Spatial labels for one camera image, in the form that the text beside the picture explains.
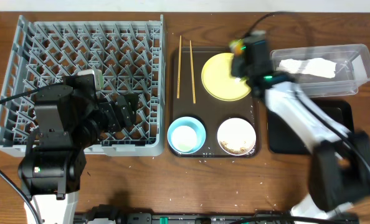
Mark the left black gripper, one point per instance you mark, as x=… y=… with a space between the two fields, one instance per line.
x=113 y=112

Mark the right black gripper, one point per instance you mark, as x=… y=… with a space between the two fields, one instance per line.
x=237 y=61

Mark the white napkin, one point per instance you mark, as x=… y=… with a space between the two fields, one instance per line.
x=318 y=67

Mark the wooden chopstick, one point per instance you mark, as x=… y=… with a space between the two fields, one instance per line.
x=192 y=73
x=179 y=67

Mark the light blue bowl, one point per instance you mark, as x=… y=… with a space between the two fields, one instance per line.
x=186 y=135

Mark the white pink bowl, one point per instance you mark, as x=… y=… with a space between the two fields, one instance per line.
x=236 y=136

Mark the green yellow sauce packet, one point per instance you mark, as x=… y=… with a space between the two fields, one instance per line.
x=237 y=46

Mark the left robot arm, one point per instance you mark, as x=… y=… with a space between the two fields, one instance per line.
x=69 y=119

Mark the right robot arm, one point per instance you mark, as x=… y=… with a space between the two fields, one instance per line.
x=340 y=159

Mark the grey dishwasher rack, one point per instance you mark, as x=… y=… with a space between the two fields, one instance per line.
x=131 y=56

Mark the black waste tray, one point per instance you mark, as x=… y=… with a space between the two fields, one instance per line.
x=283 y=140

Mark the yellow plate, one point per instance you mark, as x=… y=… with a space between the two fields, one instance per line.
x=217 y=79

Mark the dark brown serving tray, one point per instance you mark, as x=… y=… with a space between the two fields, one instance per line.
x=210 y=111

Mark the clear plastic bin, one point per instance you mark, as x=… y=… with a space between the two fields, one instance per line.
x=352 y=68

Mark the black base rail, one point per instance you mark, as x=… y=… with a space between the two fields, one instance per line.
x=147 y=218

